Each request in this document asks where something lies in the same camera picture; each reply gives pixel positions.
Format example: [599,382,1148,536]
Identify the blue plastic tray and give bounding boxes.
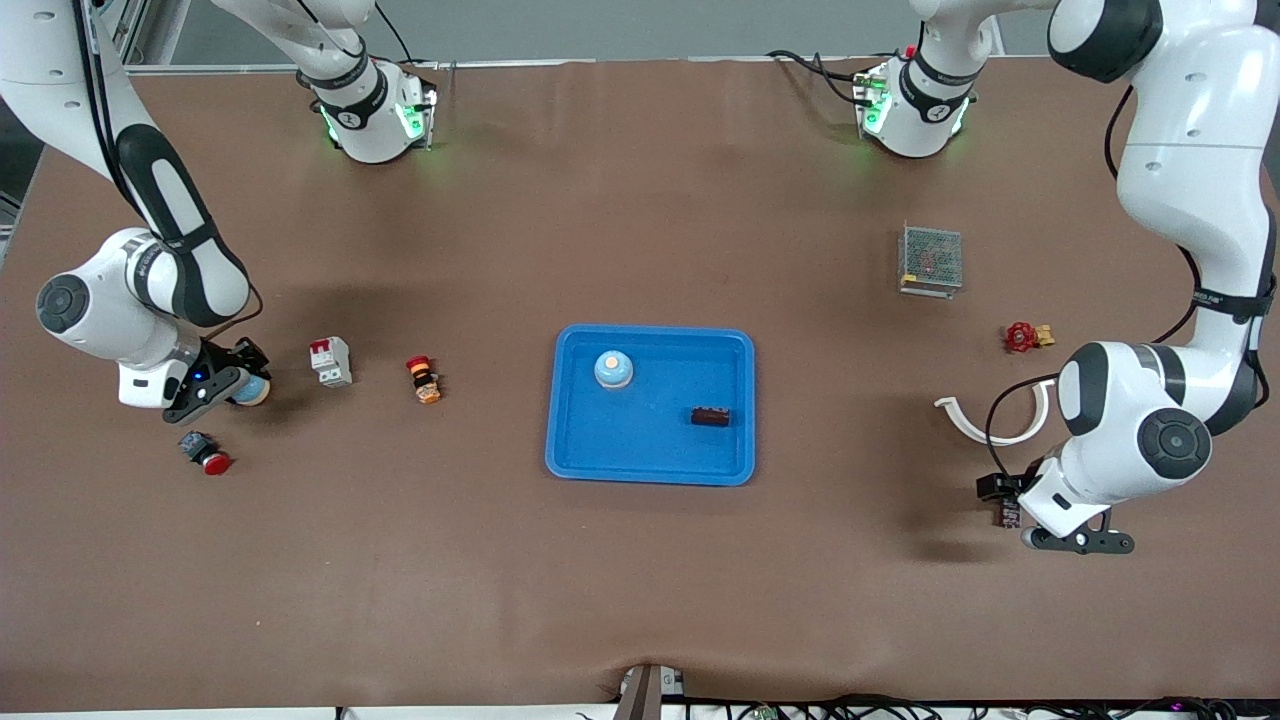
[545,323,757,487]

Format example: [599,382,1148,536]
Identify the white half-round pipe clamp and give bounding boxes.
[934,380,1057,447]

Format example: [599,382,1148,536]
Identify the white circuit breaker red lever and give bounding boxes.
[309,337,354,389]

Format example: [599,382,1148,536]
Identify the red mushroom push button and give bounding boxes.
[178,430,234,477]

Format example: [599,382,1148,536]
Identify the metal mesh power supply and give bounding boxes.
[898,224,964,300]

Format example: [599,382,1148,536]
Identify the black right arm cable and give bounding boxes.
[215,283,265,348]

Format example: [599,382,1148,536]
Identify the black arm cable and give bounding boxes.
[215,283,265,348]
[985,374,1061,483]

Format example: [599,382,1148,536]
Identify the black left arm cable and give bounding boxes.
[985,374,1061,483]

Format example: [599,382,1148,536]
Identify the orange red button switch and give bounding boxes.
[405,355,443,405]

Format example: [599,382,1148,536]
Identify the black cable bundle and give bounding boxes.
[690,693,1280,720]

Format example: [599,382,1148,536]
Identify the aluminium frame profile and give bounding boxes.
[98,0,189,69]

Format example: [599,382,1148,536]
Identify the metal table edge bracket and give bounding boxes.
[612,663,687,720]

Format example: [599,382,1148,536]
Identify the black base cables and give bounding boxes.
[767,48,881,107]

